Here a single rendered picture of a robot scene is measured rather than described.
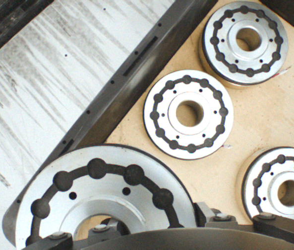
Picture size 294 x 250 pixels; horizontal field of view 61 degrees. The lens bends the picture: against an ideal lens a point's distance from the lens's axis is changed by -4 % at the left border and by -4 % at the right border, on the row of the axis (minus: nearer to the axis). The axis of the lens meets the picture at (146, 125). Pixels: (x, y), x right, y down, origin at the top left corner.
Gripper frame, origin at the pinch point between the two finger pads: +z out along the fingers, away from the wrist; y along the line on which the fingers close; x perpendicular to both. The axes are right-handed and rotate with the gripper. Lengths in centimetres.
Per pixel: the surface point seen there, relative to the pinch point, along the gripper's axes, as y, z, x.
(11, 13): -46, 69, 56
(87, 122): -5.4, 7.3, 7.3
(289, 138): 17.2, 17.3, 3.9
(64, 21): -14.1, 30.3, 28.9
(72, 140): -7.2, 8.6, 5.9
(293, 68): 19.1, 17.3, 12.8
